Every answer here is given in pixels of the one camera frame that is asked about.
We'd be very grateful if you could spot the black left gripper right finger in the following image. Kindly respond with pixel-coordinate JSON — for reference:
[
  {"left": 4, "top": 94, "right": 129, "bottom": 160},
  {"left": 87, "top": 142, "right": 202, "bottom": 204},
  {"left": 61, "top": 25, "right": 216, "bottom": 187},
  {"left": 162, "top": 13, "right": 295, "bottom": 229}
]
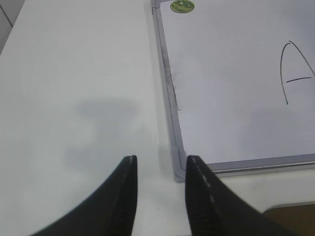
[{"left": 186, "top": 155, "right": 294, "bottom": 236}]

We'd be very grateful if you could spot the white board with aluminium frame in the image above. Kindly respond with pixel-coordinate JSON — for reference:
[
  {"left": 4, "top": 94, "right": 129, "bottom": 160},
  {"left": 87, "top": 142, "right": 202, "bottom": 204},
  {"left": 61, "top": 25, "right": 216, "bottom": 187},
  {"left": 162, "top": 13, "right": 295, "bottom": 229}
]
[{"left": 151, "top": 0, "right": 315, "bottom": 182}]

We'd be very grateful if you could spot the round green magnet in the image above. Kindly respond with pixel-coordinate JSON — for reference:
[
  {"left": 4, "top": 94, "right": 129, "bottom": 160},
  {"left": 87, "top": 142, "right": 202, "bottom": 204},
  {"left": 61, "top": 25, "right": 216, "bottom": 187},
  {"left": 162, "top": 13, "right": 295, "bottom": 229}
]
[{"left": 170, "top": 0, "right": 195, "bottom": 14}]

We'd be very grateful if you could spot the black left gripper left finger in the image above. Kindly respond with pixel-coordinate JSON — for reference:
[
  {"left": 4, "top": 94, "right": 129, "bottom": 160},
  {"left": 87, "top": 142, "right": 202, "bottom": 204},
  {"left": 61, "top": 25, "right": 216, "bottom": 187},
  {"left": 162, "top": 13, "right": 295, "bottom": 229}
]
[{"left": 35, "top": 155, "right": 138, "bottom": 236}]

